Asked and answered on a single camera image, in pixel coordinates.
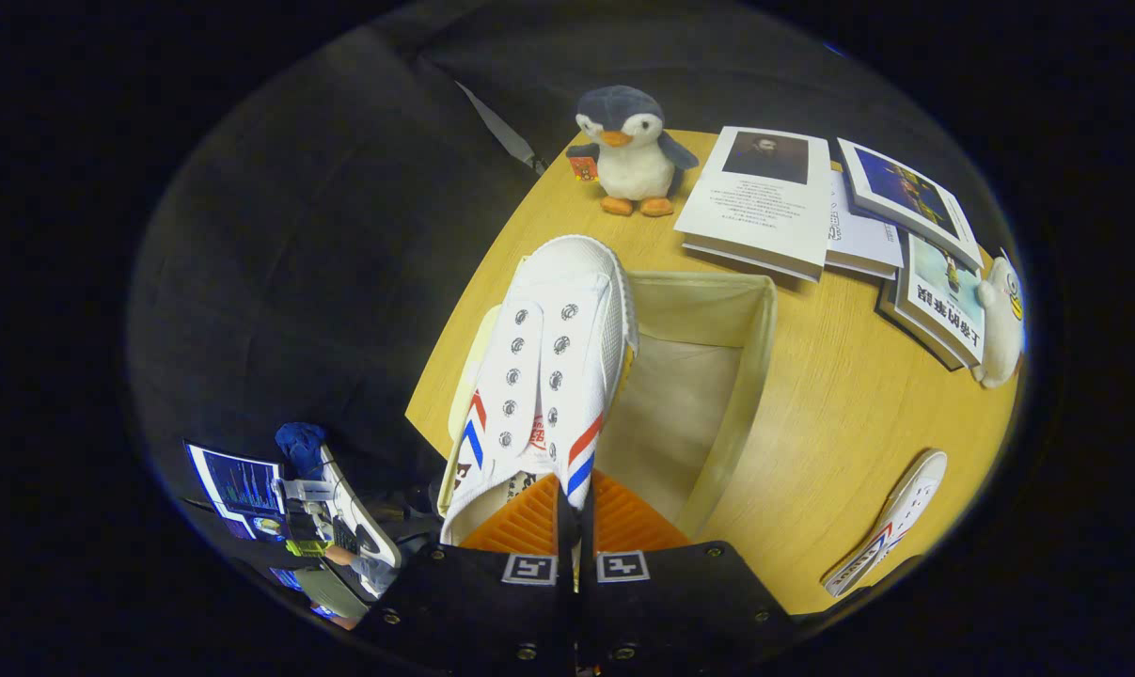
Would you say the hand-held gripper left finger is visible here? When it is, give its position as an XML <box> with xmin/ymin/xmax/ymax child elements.
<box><xmin>355</xmin><ymin>473</ymin><xmax>575</xmax><ymax>674</ymax></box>

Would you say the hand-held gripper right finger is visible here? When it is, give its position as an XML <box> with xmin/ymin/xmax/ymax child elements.
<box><xmin>576</xmin><ymin>468</ymin><xmax>798</xmax><ymax>674</ymax></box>

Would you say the beige fabric storage box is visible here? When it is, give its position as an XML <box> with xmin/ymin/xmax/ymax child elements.
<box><xmin>435</xmin><ymin>271</ymin><xmax>778</xmax><ymax>544</ymax></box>

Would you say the white striped canvas shoe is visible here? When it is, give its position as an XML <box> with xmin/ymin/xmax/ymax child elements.
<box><xmin>823</xmin><ymin>449</ymin><xmax>948</xmax><ymax>599</ymax></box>
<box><xmin>438</xmin><ymin>235</ymin><xmax>639</xmax><ymax>548</ymax></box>

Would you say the white laptop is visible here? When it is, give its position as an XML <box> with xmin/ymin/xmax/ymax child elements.
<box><xmin>318</xmin><ymin>447</ymin><xmax>403</xmax><ymax>595</ymax></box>

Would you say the blue cloth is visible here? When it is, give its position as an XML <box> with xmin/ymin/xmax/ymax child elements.
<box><xmin>276</xmin><ymin>423</ymin><xmax>329</xmax><ymax>480</ymax></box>

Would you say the pale green cover book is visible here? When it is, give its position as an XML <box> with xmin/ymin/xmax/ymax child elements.
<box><xmin>875</xmin><ymin>235</ymin><xmax>987</xmax><ymax>372</ymax></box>

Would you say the white portrait cover book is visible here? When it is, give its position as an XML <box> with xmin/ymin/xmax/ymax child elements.
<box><xmin>675</xmin><ymin>127</ymin><xmax>831</xmax><ymax>283</ymax></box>

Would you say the plain white book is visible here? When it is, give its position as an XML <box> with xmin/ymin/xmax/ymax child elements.
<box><xmin>826</xmin><ymin>169</ymin><xmax>906</xmax><ymax>280</ymax></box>

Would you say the white duck plush toy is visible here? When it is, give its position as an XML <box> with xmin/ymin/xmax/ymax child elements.
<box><xmin>971</xmin><ymin>252</ymin><xmax>1027</xmax><ymax>388</ymax></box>

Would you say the penguin plush toy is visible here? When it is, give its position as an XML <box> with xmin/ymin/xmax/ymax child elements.
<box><xmin>567</xmin><ymin>87</ymin><xmax>700</xmax><ymax>218</ymax></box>

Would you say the dark blue cover book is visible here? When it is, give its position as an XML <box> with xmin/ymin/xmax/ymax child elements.
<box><xmin>838</xmin><ymin>139</ymin><xmax>984</xmax><ymax>272</ymax></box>

